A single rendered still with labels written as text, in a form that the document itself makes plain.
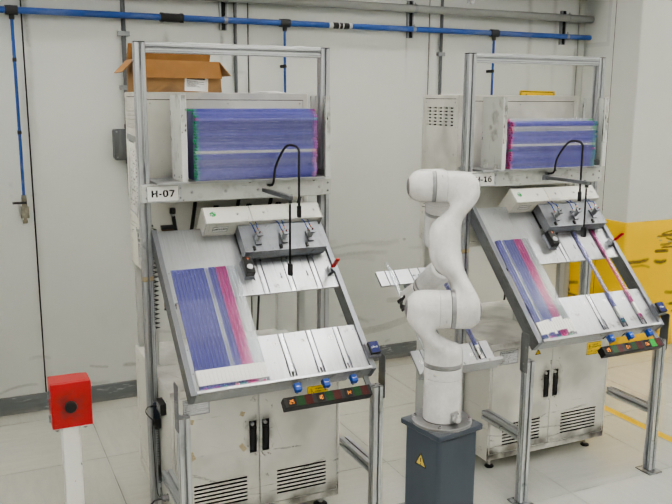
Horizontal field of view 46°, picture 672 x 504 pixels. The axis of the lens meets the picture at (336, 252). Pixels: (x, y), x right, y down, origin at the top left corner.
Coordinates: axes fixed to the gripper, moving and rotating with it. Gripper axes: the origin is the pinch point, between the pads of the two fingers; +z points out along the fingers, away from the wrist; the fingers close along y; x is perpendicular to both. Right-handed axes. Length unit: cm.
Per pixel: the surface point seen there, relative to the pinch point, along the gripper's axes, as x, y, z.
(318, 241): -35.4, 23.8, 9.1
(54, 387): 9, 129, 13
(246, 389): 21, 67, 7
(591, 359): 21, -117, 46
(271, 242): -37, 43, 9
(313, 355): 11.9, 39.2, 8.2
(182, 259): -35, 78, 15
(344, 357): 14.5, 27.5, 7.8
